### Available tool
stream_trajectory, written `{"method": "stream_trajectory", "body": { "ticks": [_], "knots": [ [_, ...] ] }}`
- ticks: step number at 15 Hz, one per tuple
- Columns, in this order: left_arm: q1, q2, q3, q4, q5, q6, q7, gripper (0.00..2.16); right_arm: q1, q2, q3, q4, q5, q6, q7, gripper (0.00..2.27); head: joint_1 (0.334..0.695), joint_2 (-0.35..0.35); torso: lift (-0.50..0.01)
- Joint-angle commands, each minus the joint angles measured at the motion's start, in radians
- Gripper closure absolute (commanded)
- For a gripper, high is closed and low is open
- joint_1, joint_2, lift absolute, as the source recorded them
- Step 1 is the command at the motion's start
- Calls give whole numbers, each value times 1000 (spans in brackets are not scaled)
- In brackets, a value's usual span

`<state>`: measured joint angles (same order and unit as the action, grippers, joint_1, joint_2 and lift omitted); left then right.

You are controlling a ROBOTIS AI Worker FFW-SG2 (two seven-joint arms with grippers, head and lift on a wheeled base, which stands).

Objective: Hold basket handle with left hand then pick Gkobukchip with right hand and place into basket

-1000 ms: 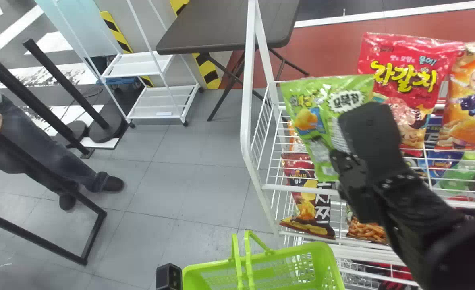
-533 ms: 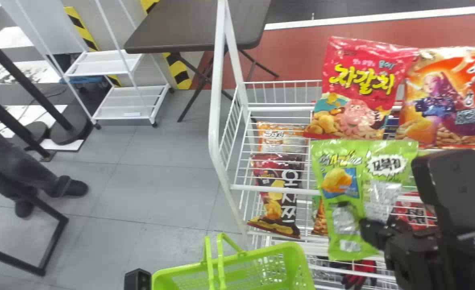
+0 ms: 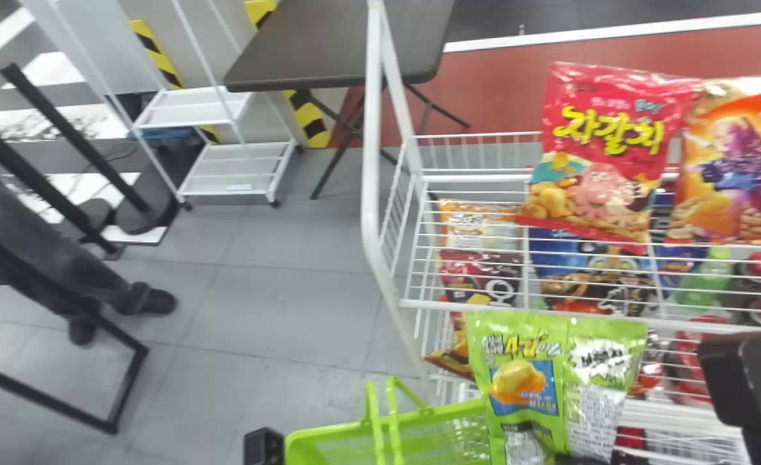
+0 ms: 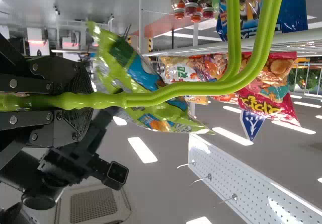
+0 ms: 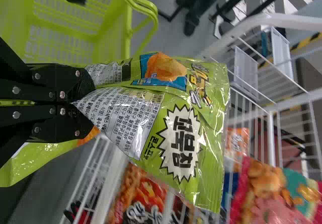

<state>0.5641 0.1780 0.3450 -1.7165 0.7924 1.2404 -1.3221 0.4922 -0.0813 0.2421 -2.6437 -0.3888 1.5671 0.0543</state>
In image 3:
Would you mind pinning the green basket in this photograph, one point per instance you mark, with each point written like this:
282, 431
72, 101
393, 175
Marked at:
328, 445

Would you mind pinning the orange and white snack packet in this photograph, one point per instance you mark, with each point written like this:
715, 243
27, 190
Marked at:
477, 223

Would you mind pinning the dark red snack packet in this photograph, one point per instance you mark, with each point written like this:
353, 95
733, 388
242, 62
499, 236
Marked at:
477, 274

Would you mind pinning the white shelf trolley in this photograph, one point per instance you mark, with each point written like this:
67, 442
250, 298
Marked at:
238, 171

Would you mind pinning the dark side table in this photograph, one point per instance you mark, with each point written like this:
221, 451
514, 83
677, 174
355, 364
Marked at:
335, 45

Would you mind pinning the green snack packet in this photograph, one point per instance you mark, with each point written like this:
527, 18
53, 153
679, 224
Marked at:
528, 361

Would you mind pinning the blue snack packet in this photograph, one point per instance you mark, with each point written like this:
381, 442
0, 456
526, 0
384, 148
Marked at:
587, 278

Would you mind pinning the green bottle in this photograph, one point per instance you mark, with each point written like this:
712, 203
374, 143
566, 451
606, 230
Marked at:
703, 281

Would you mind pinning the person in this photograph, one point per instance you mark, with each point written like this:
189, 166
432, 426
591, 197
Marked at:
31, 258

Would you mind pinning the yellow black striped post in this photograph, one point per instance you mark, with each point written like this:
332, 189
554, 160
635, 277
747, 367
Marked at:
309, 119
161, 61

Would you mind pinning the black metal frame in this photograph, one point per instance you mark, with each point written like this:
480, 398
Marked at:
128, 381

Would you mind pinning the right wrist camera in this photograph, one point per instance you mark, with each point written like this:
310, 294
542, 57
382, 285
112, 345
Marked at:
748, 374

